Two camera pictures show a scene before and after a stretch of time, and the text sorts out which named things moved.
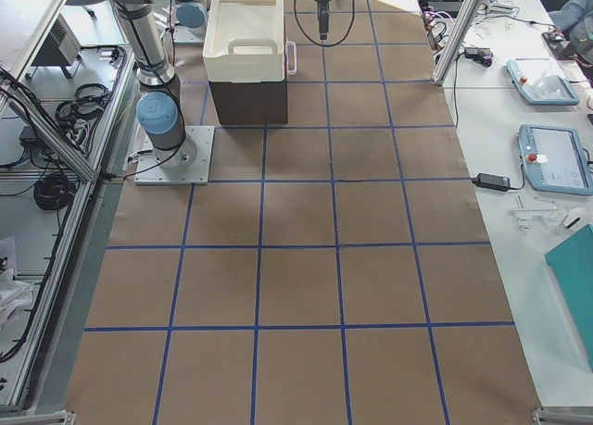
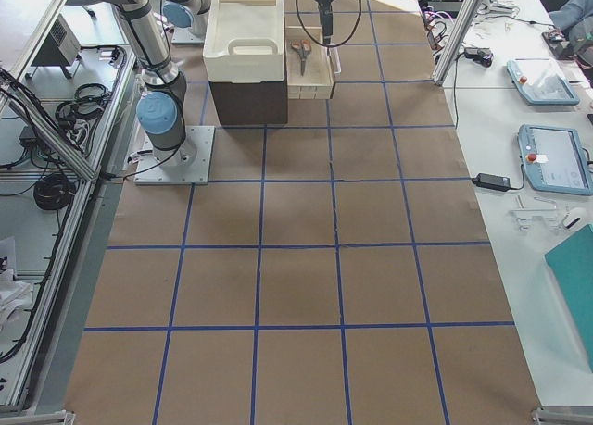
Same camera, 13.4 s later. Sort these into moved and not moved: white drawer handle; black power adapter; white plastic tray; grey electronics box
Moved: white drawer handle
Not moved: white plastic tray; black power adapter; grey electronics box
